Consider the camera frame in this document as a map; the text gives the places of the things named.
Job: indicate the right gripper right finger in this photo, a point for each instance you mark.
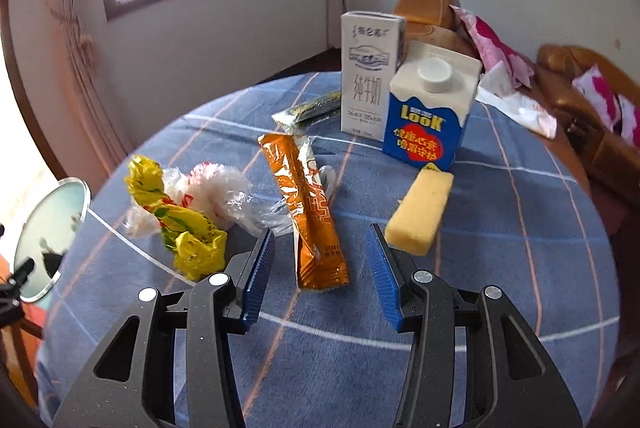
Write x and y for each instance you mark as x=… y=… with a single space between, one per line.
x=511 y=381

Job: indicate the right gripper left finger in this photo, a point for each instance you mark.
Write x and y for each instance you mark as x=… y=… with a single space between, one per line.
x=128 y=381

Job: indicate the yellow wrapper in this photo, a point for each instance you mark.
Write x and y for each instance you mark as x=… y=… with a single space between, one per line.
x=194 y=239

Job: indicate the clear plastic bag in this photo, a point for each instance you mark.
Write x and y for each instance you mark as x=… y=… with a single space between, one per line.
x=221 y=193

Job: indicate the orange snack sachet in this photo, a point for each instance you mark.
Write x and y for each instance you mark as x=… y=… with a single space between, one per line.
x=319 y=261

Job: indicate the yellow sponge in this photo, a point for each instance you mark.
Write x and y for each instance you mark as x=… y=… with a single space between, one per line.
x=414 y=225

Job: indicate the wooden stool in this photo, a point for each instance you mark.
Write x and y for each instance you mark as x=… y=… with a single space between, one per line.
x=19 y=346

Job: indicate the green snack packet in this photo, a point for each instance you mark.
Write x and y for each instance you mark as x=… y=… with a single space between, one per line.
x=298 y=118

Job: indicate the brown leather sofa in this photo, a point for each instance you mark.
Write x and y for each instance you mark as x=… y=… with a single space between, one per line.
x=604 y=154

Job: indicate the white tissue paper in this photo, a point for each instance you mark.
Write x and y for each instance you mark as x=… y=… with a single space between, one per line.
x=495 y=89

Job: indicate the blue Look milk carton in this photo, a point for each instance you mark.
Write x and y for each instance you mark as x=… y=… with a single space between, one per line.
x=431 y=96

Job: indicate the pink white sofa pillow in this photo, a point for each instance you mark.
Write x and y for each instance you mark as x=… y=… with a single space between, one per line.
x=596 y=90

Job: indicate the white milk carton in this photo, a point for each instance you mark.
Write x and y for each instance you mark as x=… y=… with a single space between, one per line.
x=372 y=45

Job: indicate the pink white pillow on armchair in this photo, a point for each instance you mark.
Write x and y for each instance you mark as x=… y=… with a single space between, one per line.
x=492 y=50

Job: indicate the orange leather armchair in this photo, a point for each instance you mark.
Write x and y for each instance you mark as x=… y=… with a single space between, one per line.
x=434 y=22

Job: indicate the left pink curtain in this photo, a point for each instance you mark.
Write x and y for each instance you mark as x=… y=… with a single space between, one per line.
x=77 y=63

